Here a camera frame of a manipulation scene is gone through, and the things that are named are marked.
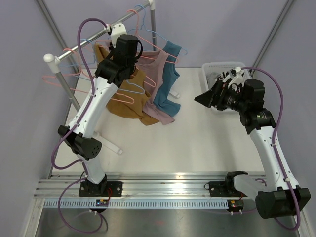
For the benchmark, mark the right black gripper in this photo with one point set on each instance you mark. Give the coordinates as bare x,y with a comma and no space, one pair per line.
216,94

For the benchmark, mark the black white striped tank top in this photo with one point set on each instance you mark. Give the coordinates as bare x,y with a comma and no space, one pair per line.
213,77

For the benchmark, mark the mauve pink tank top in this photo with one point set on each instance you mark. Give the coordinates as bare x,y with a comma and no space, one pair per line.
152,114

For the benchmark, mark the pink hanger of mauve top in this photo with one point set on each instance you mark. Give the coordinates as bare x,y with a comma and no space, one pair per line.
152,62

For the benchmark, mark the mustard tank top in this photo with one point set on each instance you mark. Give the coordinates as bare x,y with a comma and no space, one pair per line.
129,100

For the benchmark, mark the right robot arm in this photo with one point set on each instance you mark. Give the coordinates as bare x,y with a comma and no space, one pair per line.
282,195

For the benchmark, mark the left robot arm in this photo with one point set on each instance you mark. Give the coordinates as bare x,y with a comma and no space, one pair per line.
111,72

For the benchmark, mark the teal blue tank top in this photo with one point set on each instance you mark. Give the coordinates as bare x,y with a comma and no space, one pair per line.
169,76

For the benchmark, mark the blue hanger of teal top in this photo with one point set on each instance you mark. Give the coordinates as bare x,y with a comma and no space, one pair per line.
153,29

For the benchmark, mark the white plastic basket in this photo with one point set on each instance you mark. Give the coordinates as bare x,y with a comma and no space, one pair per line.
219,67

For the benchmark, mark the metal clothes rack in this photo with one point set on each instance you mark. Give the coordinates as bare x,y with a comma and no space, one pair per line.
54,61

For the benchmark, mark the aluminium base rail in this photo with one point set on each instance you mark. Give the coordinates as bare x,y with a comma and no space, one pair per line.
151,185

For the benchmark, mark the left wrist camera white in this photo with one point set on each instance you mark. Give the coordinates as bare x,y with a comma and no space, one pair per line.
115,31

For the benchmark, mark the white slotted cable duct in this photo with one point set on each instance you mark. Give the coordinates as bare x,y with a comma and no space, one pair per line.
138,204

